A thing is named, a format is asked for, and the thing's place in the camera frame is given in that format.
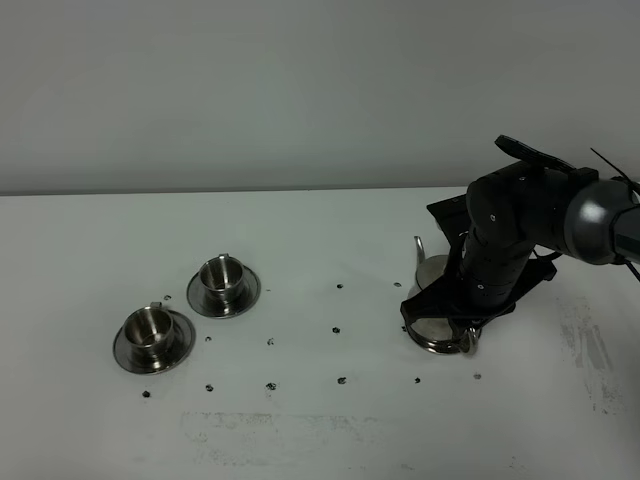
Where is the steel teapot saucer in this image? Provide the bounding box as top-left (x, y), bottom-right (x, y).
top-left (405, 318), bottom-right (482, 356)

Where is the far steel teacup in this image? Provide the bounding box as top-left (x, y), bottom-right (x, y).
top-left (198, 253), bottom-right (245, 304)

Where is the near steel saucer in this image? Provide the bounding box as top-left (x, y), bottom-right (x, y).
top-left (112, 306), bottom-right (196, 375)

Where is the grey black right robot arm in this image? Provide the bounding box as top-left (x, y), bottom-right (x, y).
top-left (400, 162), bottom-right (639, 329)

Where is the black camera cable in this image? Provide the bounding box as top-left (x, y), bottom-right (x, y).
top-left (589, 147), bottom-right (640, 201)

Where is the steel teacup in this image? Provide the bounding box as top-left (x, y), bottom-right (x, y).
top-left (198, 253), bottom-right (245, 304)
top-left (123, 303), bottom-right (175, 360)

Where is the near steel teacup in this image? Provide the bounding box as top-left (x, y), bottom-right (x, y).
top-left (123, 303), bottom-right (175, 360)

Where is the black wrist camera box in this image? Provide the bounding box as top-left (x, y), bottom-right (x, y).
top-left (427, 194), bottom-right (471, 244)

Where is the far steel saucer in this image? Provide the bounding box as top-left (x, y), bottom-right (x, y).
top-left (186, 266), bottom-right (261, 319)

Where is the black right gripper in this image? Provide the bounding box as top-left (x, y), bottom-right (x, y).
top-left (400, 227), bottom-right (557, 329)

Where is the stainless steel teapot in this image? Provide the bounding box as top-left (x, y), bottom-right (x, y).
top-left (405, 236), bottom-right (482, 356)

